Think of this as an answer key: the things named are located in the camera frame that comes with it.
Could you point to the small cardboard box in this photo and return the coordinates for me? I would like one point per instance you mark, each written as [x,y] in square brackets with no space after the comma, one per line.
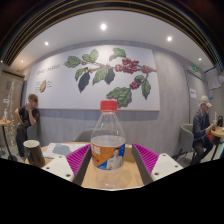
[129,151]

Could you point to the person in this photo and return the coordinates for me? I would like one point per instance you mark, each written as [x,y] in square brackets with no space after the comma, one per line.
[201,128]
[27,121]

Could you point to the blue-grey printed paper sheet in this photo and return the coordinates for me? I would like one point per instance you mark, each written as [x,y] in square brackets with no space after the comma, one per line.
[61,149]

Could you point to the white paper notice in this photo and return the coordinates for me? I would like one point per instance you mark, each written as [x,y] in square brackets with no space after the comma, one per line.
[193,93]

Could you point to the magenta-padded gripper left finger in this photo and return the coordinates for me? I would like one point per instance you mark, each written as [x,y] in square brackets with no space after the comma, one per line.
[77,160]

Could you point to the clear red-capped drink bottle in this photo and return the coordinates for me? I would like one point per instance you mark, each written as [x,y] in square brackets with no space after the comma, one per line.
[108,146]

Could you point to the green exit sign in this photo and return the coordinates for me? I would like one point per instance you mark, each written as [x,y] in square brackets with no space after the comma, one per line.
[195,68]

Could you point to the white wall notice board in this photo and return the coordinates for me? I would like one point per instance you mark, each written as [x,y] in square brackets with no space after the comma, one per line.
[212,78]

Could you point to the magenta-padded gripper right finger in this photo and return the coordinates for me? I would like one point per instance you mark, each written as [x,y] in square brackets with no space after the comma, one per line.
[147,159]

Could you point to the grey upholstered chair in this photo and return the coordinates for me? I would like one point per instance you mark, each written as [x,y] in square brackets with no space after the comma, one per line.
[84,135]
[32,131]
[186,137]

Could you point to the round recessed ceiling lights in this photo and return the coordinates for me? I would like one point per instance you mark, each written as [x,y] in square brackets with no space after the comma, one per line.
[103,26]

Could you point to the coffee plant wall mural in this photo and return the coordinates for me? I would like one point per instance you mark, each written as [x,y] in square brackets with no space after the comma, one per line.
[66,90]

